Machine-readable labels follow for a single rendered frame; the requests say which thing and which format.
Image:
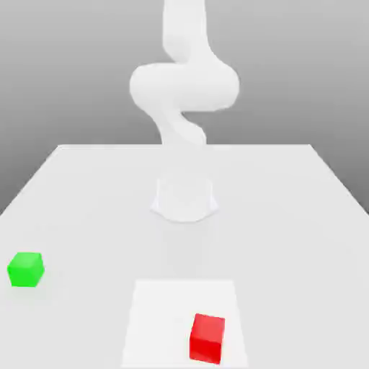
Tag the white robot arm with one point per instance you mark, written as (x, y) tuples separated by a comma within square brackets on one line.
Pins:
[(184, 86)]

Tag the small red cube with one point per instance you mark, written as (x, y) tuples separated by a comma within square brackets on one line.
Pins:
[(207, 337)]

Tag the small green cube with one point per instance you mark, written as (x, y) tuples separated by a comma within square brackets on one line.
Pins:
[(26, 269)]

